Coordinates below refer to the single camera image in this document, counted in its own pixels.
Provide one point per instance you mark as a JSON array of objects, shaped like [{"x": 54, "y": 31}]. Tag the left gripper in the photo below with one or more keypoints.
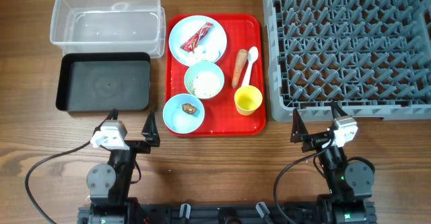
[{"x": 142, "y": 147}]

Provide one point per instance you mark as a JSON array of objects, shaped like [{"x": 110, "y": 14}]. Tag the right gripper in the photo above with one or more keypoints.
[{"x": 300, "y": 134}]

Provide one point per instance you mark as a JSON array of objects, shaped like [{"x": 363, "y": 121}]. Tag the light blue bowl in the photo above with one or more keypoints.
[{"x": 177, "y": 120}]

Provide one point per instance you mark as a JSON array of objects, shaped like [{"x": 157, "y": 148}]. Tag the brown food scrap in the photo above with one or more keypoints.
[{"x": 189, "y": 108}]

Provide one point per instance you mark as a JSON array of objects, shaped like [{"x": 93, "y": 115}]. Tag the yellow plastic cup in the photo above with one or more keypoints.
[{"x": 247, "y": 99}]

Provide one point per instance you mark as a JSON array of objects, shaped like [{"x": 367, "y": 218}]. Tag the green bowl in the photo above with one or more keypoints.
[{"x": 199, "y": 67}]

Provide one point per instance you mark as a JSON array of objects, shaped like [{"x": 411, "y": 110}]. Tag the white rice pile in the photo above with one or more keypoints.
[{"x": 205, "y": 85}]

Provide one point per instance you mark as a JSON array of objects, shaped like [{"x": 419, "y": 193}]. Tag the white plastic spoon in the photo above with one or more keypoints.
[{"x": 253, "y": 55}]

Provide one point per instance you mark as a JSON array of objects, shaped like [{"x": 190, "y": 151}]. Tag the red snack wrapper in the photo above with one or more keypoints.
[{"x": 193, "y": 41}]

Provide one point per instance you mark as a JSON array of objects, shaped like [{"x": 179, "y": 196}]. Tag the orange carrot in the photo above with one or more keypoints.
[{"x": 240, "y": 62}]

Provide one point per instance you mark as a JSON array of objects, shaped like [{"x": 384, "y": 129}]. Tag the light blue plate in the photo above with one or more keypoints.
[{"x": 216, "y": 38}]

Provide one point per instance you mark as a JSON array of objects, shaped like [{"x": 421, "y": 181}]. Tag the white tissue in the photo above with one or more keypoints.
[{"x": 200, "y": 53}]

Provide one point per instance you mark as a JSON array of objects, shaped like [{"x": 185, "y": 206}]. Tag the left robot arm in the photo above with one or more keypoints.
[{"x": 109, "y": 183}]

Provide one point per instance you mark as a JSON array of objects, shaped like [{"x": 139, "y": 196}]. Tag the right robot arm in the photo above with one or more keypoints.
[{"x": 349, "y": 180}]

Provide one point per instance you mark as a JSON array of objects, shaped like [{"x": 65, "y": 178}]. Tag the grey dishwasher rack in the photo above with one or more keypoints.
[{"x": 372, "y": 57}]

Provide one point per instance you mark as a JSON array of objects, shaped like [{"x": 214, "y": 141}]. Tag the black plastic tray bin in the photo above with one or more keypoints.
[{"x": 98, "y": 82}]

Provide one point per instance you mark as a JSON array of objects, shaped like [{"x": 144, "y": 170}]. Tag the red serving tray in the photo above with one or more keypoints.
[{"x": 221, "y": 117}]

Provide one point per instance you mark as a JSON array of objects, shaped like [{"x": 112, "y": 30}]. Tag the clear plastic bin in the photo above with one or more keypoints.
[{"x": 89, "y": 26}]

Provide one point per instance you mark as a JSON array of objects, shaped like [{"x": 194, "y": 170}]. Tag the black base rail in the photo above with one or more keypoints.
[{"x": 299, "y": 212}]

